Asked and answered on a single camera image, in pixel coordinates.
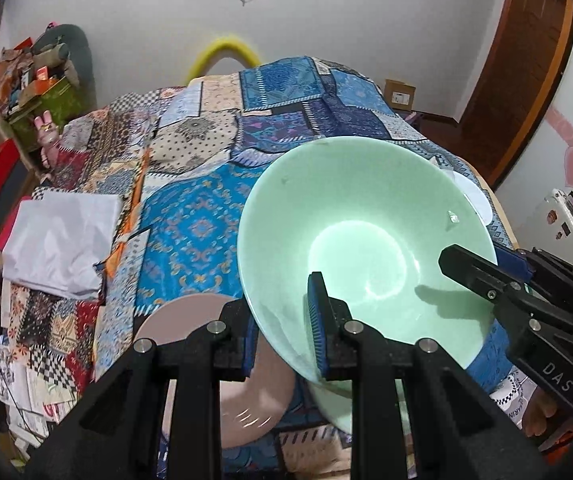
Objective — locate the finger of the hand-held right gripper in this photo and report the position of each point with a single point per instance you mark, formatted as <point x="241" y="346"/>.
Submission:
<point x="471" y="272"/>
<point x="551" y="275"/>

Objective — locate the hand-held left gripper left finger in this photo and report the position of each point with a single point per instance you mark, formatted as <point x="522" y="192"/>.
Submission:
<point x="236" y="345"/>

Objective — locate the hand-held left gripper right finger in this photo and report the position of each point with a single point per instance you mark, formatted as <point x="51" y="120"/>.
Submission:
<point x="316" y="320"/>

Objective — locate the large round plate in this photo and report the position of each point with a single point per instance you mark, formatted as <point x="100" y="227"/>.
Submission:
<point x="266" y="400"/>

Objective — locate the green plate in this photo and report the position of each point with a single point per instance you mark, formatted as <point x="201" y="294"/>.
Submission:
<point x="336" y="410"/>

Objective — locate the green bowl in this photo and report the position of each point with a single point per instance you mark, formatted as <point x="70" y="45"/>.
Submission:
<point x="366" y="210"/>

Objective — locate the person's right hand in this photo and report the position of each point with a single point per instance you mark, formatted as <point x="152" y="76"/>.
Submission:
<point x="541" y="412"/>

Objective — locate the white fridge with magnets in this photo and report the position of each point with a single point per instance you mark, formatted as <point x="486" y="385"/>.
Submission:
<point x="556" y="240"/>

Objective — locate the small white plate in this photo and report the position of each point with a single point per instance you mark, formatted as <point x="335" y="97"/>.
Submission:
<point x="473" y="197"/>

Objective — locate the patchwork printed blanket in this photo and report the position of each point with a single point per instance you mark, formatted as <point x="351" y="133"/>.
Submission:
<point x="191" y="220"/>

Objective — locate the cardboard box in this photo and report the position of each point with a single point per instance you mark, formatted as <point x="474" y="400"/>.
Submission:
<point x="400" y="94"/>

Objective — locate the white folded cloth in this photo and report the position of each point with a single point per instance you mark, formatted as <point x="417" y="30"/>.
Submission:
<point x="61" y="245"/>

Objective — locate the brown wooden door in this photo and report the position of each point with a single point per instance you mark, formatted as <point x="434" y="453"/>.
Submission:
<point x="526" y="60"/>

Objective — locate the pile of papers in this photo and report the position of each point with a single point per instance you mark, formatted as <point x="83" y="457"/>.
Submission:
<point x="21" y="385"/>

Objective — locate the pink rabbit toy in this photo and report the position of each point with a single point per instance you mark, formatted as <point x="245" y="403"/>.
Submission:
<point x="46" y="132"/>

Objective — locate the yellow foam hoop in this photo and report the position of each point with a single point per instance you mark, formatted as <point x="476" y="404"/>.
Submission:
<point x="226" y="42"/>

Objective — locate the green box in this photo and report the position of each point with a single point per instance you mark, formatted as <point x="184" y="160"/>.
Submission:
<point x="54" y="102"/>

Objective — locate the teal armchair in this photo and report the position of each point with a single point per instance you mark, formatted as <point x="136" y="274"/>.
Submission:
<point x="81" y="55"/>

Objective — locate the grey plush toy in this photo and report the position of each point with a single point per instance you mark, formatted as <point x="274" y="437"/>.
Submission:
<point x="54" y="50"/>

